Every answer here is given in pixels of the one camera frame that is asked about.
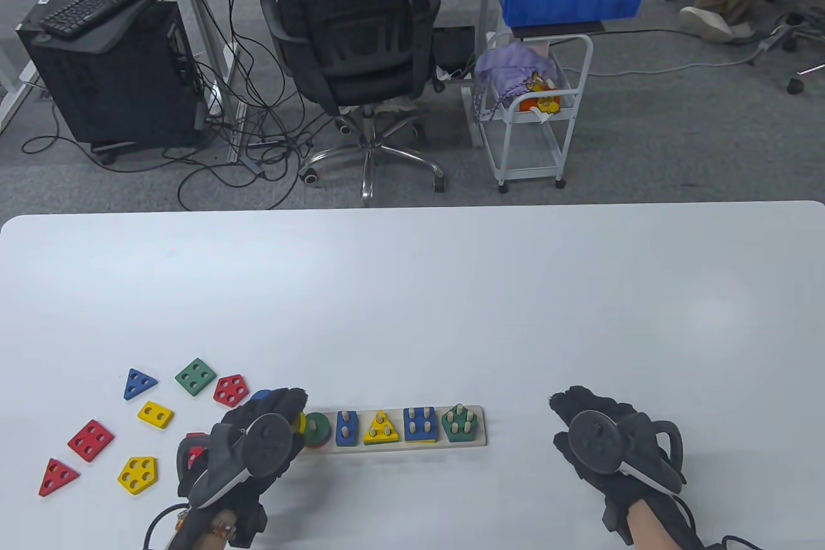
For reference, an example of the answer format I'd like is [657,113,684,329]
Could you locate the black keyboard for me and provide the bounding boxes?
[40,0,162,38]

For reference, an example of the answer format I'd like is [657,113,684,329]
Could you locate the yellow triangle block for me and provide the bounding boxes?
[363,409,396,446]

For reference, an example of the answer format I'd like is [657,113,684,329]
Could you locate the yellow rectangle block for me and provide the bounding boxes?
[137,401,175,429]

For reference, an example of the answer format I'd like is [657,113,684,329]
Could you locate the person's right hand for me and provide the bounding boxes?
[549,386,687,533]

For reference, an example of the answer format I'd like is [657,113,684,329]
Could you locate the purple cloth bag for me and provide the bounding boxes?
[474,44,558,122]

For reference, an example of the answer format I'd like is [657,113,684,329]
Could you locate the green square block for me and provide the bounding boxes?
[175,358,217,397]

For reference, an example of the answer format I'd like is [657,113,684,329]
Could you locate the wooden peg board with posts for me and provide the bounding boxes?
[303,405,489,455]

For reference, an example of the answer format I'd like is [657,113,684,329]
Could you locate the white floor cable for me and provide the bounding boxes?
[580,54,768,77]

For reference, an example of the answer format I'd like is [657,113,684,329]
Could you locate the orange yellow toy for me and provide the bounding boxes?
[519,76,561,115]

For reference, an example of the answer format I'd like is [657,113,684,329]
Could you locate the white table leg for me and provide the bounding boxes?
[0,41,39,132]

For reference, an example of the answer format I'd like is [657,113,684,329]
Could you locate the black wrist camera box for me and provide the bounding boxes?
[227,497,268,547]

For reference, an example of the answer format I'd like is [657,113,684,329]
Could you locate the white desk frame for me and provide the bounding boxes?
[161,0,246,165]

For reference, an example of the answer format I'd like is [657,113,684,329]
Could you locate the black white hand controller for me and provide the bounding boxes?
[567,409,687,498]
[175,413,292,510]

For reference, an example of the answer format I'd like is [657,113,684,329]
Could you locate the person's right forearm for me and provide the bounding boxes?
[622,498,706,550]

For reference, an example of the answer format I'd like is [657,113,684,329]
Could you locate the white trolley cart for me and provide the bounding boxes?
[480,31,594,195]

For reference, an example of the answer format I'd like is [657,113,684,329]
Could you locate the red pentagon block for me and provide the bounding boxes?
[213,374,250,409]

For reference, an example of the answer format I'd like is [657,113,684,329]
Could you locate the person's left forearm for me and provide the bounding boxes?
[171,508,236,550]

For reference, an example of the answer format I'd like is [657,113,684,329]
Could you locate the green disc block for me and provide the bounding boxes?
[303,413,332,447]

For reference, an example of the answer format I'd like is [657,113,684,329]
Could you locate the blue square block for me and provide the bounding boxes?
[403,408,440,441]

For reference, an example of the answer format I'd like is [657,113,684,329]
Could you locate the black floor box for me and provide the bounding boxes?
[433,26,479,77]

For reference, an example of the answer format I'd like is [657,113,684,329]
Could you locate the black chair caster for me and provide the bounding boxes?
[786,63,825,96]

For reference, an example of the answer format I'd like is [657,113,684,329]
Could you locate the black floor cables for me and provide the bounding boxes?
[23,0,336,212]

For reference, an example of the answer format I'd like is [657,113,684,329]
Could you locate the red square block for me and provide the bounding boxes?
[67,420,115,463]

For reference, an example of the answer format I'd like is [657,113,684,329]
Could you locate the blue rectangle block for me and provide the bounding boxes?
[335,409,359,447]

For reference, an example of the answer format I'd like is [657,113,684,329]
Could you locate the black mesh office chair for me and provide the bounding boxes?
[260,0,449,206]

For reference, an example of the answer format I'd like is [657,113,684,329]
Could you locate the red triangle block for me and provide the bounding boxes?
[39,458,81,498]

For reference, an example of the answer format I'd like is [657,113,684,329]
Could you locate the black computer tower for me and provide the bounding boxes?
[16,0,200,148]

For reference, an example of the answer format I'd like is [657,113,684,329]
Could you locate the blue triangle block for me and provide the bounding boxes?
[123,368,159,401]

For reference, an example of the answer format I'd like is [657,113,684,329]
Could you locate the brown board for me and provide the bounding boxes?
[509,21,607,38]

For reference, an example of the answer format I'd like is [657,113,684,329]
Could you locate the person's left hand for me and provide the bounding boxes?
[179,388,309,510]

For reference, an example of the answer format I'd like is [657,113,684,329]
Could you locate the yellow pentagon block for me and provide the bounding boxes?
[117,457,158,496]

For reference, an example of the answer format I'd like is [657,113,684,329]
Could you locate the green pentagon block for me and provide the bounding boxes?
[441,404,480,443]

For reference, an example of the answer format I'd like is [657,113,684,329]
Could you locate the grey power strip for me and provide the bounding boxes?
[757,25,797,51]

